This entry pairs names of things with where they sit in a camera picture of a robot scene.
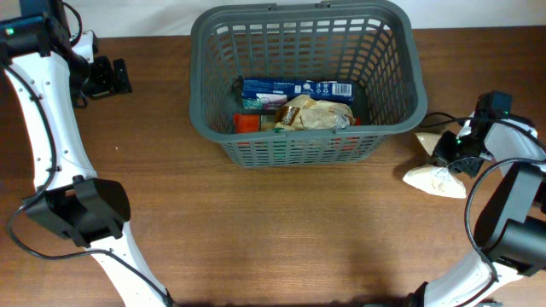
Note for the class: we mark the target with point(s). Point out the grey plastic basket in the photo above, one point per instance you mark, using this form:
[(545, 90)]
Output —
[(367, 43)]

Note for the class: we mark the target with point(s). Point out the blue carton box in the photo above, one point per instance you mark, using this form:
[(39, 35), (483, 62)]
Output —
[(271, 94)]

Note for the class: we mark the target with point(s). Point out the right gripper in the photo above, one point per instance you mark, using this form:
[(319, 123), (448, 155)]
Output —
[(441, 155)]

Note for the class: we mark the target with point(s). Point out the brown snack bag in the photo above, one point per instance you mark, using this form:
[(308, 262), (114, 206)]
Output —
[(305, 113)]

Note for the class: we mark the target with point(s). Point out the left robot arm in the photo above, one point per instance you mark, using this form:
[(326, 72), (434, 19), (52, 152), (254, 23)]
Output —
[(55, 71)]

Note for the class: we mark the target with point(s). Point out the orange spaghetti packet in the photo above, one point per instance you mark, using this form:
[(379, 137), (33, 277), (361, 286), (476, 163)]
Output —
[(261, 127)]

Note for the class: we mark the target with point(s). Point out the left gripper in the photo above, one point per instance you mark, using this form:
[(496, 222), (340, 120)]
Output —
[(107, 84)]

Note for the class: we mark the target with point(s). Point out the beige paper bag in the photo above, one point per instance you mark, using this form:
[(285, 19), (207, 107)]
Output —
[(434, 179)]

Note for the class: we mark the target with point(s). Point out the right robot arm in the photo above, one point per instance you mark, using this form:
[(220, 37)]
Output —
[(497, 165)]

